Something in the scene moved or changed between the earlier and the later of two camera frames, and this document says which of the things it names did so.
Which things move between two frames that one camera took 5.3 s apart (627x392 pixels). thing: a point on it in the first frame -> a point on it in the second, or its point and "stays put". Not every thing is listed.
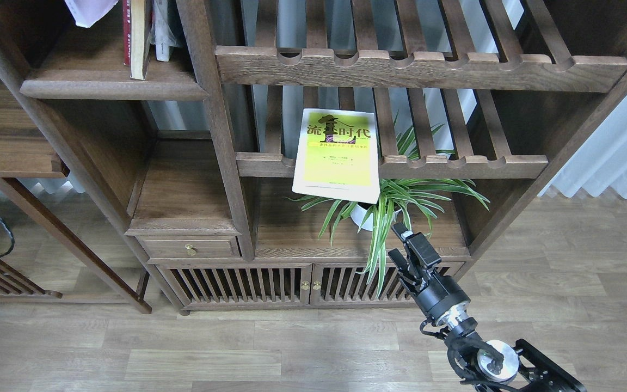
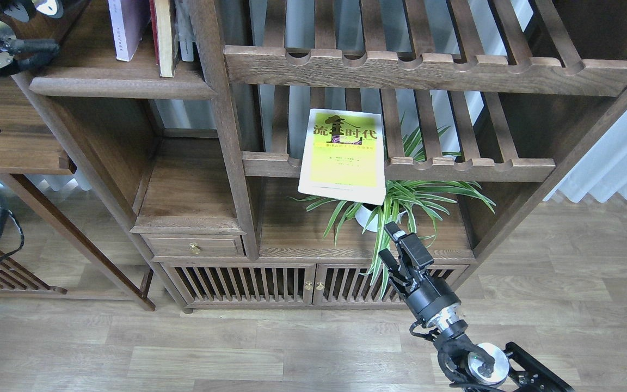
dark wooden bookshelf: (260, 153) stays put
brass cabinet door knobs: (316, 287) stays put
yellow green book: (337, 155) stays put
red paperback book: (126, 31) -> (154, 30)
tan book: (137, 48) -> (164, 36)
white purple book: (87, 12) -> (129, 19)
